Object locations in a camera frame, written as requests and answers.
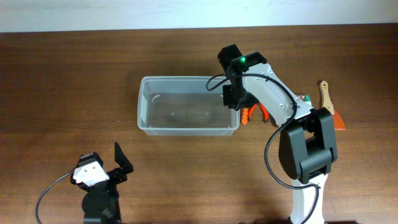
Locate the wooden handled orange scraper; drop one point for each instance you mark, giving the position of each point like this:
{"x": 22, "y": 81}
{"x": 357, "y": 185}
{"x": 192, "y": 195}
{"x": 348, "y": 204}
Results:
{"x": 326, "y": 103}

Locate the clear bag of wall plugs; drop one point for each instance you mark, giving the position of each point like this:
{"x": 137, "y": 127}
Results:
{"x": 305, "y": 98}

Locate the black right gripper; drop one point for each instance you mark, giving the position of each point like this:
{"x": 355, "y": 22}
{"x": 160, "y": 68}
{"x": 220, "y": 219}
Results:
{"x": 250, "y": 100}

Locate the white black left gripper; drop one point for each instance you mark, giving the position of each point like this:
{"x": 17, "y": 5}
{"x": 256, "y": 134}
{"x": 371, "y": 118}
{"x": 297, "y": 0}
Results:
{"x": 120, "y": 158}

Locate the orange bit holder strip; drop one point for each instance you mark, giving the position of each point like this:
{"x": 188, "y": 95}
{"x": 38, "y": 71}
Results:
{"x": 245, "y": 116}

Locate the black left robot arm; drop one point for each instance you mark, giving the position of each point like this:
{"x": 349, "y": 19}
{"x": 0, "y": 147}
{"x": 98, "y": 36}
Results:
{"x": 101, "y": 202}

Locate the clear plastic container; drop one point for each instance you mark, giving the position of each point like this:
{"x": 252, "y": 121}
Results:
{"x": 182, "y": 106}

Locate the small red cutting pliers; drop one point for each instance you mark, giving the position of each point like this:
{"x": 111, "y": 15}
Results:
{"x": 265, "y": 114}

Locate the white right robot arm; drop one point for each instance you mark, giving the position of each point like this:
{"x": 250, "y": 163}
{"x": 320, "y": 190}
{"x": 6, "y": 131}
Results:
{"x": 300, "y": 153}

